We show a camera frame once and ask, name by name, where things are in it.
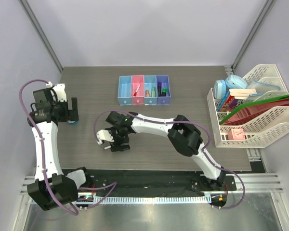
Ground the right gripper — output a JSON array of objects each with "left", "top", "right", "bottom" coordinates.
[{"left": 105, "top": 127, "right": 131, "bottom": 153}]

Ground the green utility knife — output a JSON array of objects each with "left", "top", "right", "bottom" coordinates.
[{"left": 151, "top": 87, "right": 157, "bottom": 97}]

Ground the green capped black highlighter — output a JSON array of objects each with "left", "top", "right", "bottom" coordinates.
[{"left": 161, "top": 88, "right": 168, "bottom": 97}]

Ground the purple capped black highlighter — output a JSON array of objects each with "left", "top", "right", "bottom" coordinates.
[{"left": 158, "top": 82, "right": 162, "bottom": 97}]

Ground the purple plastic box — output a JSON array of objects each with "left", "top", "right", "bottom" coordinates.
[{"left": 157, "top": 75, "right": 171, "bottom": 105}]

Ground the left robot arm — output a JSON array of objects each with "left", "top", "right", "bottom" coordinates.
[{"left": 27, "top": 82, "right": 93, "bottom": 211}]

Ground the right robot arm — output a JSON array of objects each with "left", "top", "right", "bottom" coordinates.
[{"left": 97, "top": 111, "right": 226, "bottom": 190}]

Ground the light blue box left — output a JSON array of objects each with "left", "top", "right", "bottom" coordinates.
[{"left": 118, "top": 76, "right": 132, "bottom": 106}]

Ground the light blue box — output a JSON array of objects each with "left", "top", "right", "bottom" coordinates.
[
  {"left": 144, "top": 75, "right": 158, "bottom": 105},
  {"left": 118, "top": 76, "right": 132, "bottom": 106}
]

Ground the pink plastic box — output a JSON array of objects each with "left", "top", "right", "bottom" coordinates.
[{"left": 131, "top": 75, "right": 145, "bottom": 105}]

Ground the light blue box middle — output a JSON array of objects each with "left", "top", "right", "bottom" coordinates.
[{"left": 144, "top": 75, "right": 158, "bottom": 105}]

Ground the pink eraser block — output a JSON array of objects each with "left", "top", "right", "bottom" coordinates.
[{"left": 227, "top": 128, "right": 246, "bottom": 141}]

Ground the white mesh basket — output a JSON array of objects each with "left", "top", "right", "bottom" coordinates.
[{"left": 207, "top": 88, "right": 262, "bottom": 148}]

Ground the wooden stick bundle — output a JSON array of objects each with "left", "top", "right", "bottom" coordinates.
[{"left": 229, "top": 89, "right": 257, "bottom": 100}]

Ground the white mesh file rack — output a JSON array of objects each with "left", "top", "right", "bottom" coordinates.
[{"left": 236, "top": 64, "right": 289, "bottom": 148}]

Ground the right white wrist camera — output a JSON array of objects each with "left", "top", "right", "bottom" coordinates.
[{"left": 96, "top": 129, "right": 114, "bottom": 145}]

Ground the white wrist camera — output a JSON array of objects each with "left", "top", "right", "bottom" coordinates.
[
  {"left": 96, "top": 129, "right": 114, "bottom": 145},
  {"left": 45, "top": 82, "right": 67, "bottom": 102}
]

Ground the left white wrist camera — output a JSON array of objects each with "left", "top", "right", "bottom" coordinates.
[{"left": 45, "top": 82, "right": 67, "bottom": 102}]

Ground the white slotted cable duct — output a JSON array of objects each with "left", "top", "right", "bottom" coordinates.
[{"left": 73, "top": 196, "right": 212, "bottom": 205}]

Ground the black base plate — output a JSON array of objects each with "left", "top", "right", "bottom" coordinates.
[{"left": 87, "top": 169, "right": 237, "bottom": 197}]

